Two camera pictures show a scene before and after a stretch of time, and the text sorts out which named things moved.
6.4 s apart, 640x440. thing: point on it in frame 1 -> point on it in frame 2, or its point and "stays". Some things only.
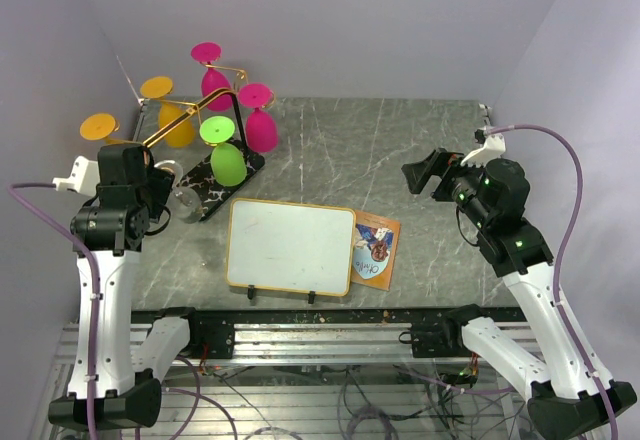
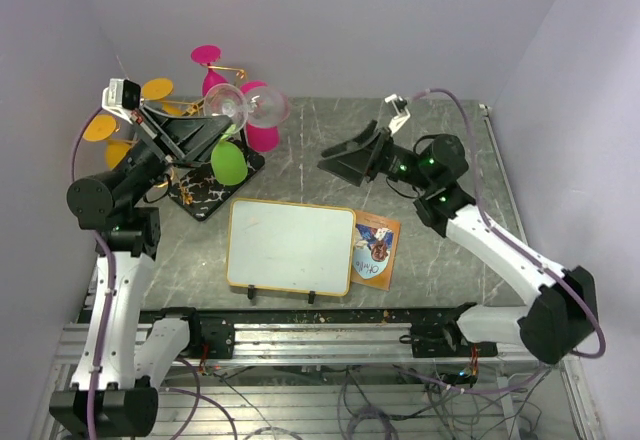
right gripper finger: (416, 173) -> (351, 166)
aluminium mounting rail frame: (356, 373) stays
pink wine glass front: (261, 130) stays
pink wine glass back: (214, 81) stays
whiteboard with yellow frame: (289, 246) stays
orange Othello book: (374, 250) stays
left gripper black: (160, 181) -> (196, 135)
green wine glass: (227, 162) stays
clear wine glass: (184, 203) -> (262, 106)
